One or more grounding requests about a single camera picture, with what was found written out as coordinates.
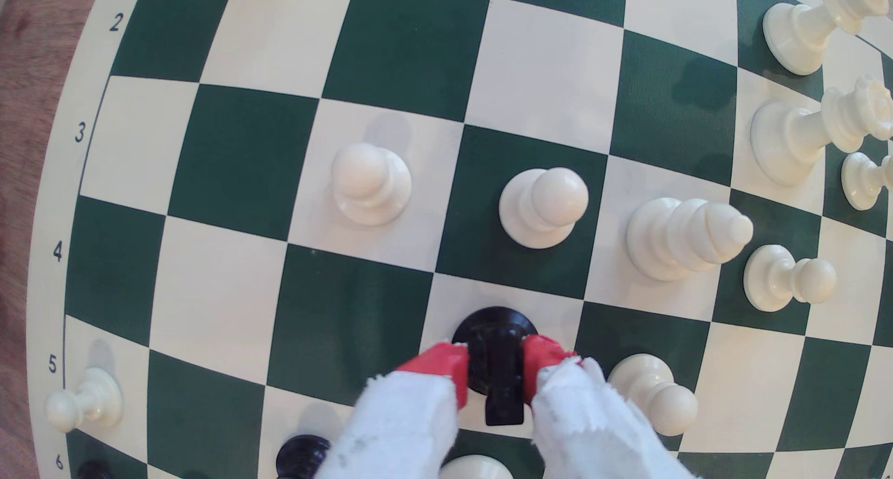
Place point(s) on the white chess pawn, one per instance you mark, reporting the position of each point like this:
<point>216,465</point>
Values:
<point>861,180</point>
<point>87,401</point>
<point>781,278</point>
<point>541,207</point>
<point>370,182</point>
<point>649,388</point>

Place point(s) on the white chess knight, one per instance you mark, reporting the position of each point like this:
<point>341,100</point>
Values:
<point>476,468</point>

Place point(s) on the white chess king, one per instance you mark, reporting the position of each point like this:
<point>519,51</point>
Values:
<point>802,31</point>

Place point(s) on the white chess bishop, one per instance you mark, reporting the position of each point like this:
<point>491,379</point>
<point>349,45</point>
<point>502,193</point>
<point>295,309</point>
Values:
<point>677,238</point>

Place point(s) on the white chess queen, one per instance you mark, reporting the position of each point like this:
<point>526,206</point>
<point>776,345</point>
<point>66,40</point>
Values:
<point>802,134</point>

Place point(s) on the black chess knight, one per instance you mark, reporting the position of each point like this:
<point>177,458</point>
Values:
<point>495,339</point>

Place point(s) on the green and cream chess mat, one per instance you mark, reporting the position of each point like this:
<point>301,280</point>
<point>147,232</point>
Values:
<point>230,158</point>

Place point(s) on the black chess pawn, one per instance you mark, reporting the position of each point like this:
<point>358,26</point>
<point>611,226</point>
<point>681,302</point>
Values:
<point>301,457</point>
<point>94,470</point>

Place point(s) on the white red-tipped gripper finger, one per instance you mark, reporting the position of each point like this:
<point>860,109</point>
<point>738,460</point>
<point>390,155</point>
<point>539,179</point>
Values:
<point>586,423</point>
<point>404,423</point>

